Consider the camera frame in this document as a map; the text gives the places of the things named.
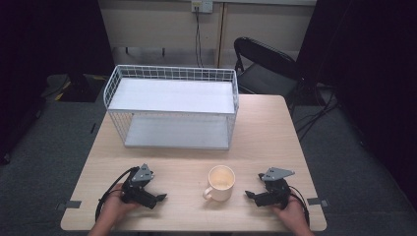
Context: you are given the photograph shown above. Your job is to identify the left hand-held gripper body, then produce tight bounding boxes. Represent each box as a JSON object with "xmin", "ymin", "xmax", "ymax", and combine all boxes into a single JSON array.
[{"xmin": 120, "ymin": 163, "xmax": 158, "ymax": 210}]

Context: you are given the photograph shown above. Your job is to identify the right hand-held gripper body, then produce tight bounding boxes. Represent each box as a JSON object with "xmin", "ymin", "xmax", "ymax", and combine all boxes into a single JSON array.
[{"xmin": 255, "ymin": 166, "xmax": 296, "ymax": 210}]

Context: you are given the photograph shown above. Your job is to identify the person's left hand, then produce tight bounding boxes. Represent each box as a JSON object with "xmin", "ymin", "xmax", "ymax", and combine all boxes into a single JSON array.
[{"xmin": 100, "ymin": 182, "xmax": 141, "ymax": 224}]

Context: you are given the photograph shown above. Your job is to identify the person's right hand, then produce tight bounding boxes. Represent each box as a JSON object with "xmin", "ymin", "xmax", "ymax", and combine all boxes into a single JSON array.
[{"xmin": 270, "ymin": 196, "xmax": 309, "ymax": 230}]

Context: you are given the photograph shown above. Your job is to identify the cream ceramic mug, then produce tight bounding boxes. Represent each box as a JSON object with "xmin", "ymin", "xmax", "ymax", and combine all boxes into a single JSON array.
[{"xmin": 202, "ymin": 164, "xmax": 236, "ymax": 203}]

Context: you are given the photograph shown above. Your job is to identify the grey tape strip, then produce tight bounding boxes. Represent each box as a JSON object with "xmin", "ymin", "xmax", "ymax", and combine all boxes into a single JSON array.
[
  {"xmin": 55, "ymin": 200, "xmax": 83, "ymax": 211},
  {"xmin": 306, "ymin": 197, "xmax": 329, "ymax": 207}
]

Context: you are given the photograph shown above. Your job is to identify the black folding chair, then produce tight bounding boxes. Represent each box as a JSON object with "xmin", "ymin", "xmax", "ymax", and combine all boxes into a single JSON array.
[{"xmin": 233, "ymin": 36, "xmax": 311, "ymax": 106}]

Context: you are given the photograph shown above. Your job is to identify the dark stand base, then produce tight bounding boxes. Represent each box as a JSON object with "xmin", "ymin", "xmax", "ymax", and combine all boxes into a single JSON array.
[{"xmin": 41, "ymin": 73, "xmax": 108, "ymax": 103}]

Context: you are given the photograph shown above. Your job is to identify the black curtain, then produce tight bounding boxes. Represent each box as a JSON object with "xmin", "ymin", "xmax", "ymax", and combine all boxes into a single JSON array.
[
  {"xmin": 295, "ymin": 0, "xmax": 417, "ymax": 212},
  {"xmin": 0, "ymin": 0, "xmax": 115, "ymax": 165}
]

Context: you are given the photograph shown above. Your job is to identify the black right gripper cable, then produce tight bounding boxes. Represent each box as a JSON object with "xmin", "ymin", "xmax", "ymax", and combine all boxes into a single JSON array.
[{"xmin": 288, "ymin": 185, "xmax": 311, "ymax": 227}]

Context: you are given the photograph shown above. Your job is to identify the black floor cables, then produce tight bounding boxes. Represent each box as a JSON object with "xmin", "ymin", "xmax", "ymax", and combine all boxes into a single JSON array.
[{"xmin": 293, "ymin": 83, "xmax": 340, "ymax": 143}]

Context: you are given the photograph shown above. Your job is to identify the white wire shelf rack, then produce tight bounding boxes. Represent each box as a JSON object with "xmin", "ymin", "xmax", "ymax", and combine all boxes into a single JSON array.
[{"xmin": 103, "ymin": 64, "xmax": 240, "ymax": 151}]

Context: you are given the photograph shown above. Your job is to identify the black wall socket cable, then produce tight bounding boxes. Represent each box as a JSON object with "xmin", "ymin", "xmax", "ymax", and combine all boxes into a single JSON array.
[{"xmin": 194, "ymin": 11, "xmax": 205, "ymax": 69}]

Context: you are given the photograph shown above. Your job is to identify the white wall socket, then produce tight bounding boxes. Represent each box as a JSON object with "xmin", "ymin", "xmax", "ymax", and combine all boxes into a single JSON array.
[{"xmin": 191, "ymin": 0, "xmax": 214, "ymax": 15}]

